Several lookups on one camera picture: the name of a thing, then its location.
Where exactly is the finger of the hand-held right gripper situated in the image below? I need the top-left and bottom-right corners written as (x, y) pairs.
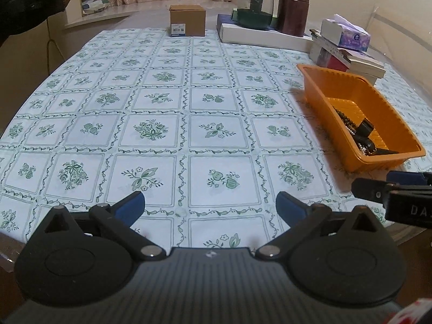
top-left (351, 178), bottom-right (394, 205)
top-left (386, 171), bottom-right (432, 186)

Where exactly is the purple white tissue box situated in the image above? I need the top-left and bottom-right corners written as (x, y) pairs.
top-left (320, 14), bottom-right (371, 53)

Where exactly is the gold watch with black strap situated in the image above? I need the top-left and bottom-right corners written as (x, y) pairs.
top-left (356, 118), bottom-right (379, 146)

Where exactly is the white printed bag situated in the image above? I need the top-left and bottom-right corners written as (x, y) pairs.
top-left (81, 0), bottom-right (110, 16)

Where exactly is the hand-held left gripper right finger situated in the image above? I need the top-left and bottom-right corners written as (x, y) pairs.
top-left (255, 191), bottom-right (395, 260)

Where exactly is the clear plastic sheet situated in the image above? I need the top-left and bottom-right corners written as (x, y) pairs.
top-left (368, 3), bottom-right (432, 61)

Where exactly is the orange plastic tray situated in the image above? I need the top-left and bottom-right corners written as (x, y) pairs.
top-left (297, 63), bottom-right (426, 173)

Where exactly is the dark green bead necklace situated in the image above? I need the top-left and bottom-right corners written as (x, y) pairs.
top-left (332, 106), bottom-right (358, 136)

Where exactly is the blue flat box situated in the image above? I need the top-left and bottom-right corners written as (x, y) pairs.
top-left (217, 14), bottom-right (237, 29)

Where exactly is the dark red canister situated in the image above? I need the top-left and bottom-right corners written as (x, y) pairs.
top-left (277, 0), bottom-right (311, 37)

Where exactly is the black jacket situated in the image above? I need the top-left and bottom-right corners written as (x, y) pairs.
top-left (0, 0), bottom-right (73, 46)

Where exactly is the brown cardboard box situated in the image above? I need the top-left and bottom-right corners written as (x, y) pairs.
top-left (169, 5), bottom-right (206, 37)

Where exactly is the white flat box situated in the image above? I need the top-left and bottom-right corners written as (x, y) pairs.
top-left (221, 23), bottom-right (313, 53)

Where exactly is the green glass teapot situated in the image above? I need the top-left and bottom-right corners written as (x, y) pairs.
top-left (231, 0), bottom-right (275, 30)

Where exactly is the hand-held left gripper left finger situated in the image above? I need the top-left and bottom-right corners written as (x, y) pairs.
top-left (25, 191), bottom-right (166, 261)

